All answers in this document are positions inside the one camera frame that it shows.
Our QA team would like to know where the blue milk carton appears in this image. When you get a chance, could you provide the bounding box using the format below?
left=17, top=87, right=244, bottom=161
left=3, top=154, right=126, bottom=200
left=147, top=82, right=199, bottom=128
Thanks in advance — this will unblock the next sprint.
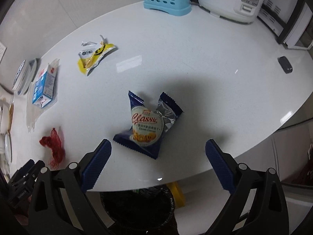
left=32, top=62, right=60, bottom=108

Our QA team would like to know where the black bin with bag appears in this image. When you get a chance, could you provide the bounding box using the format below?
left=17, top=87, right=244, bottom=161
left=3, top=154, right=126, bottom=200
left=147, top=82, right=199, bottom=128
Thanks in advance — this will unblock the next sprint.
left=100, top=185, right=177, bottom=228

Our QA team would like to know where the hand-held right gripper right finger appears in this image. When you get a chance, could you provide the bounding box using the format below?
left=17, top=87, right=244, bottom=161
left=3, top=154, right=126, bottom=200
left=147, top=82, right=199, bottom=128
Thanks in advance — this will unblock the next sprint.
left=205, top=139, right=291, bottom=235

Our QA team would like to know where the blue patterned bowl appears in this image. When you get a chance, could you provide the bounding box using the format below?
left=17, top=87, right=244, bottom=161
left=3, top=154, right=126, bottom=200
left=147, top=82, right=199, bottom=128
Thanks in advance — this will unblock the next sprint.
left=12, top=59, right=28, bottom=91

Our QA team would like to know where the small black object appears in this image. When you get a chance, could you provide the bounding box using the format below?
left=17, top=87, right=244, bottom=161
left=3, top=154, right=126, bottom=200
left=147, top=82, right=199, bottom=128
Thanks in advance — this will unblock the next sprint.
left=277, top=56, right=293, bottom=73

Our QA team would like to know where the red mesh net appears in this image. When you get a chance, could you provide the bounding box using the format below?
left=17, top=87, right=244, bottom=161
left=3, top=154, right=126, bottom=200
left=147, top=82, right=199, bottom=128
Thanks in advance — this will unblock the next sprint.
left=39, top=127, right=66, bottom=170

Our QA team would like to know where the white toaster oven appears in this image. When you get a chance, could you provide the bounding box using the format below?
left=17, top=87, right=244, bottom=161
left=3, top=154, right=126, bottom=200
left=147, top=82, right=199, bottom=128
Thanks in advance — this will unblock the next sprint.
left=257, top=0, right=313, bottom=51

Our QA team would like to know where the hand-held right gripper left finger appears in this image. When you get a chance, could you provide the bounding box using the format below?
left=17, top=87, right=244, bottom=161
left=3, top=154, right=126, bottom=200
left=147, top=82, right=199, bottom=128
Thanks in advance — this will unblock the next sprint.
left=28, top=139, right=112, bottom=235

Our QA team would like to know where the yellow snack wrapper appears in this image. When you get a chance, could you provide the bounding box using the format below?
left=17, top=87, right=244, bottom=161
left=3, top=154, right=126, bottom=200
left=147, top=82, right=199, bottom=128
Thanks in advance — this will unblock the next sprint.
left=78, top=35, right=118, bottom=77

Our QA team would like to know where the blue cookie packet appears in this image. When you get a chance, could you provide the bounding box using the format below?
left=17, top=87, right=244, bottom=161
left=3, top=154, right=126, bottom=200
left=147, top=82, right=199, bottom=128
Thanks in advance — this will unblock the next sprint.
left=113, top=90, right=184, bottom=160

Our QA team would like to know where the white flowered rice cooker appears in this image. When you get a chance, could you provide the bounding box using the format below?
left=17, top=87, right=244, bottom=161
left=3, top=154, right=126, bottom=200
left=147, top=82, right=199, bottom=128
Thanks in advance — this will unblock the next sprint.
left=194, top=0, right=269, bottom=24

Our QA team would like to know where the blue striped plate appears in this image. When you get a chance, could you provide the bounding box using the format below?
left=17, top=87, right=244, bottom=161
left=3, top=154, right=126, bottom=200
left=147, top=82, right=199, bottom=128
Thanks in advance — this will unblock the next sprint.
left=4, top=132, right=13, bottom=163

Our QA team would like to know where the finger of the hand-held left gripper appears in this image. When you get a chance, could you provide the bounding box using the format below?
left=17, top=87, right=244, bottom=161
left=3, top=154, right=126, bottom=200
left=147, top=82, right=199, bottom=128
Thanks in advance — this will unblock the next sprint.
left=15, top=160, right=46, bottom=189
left=10, top=159, right=35, bottom=184

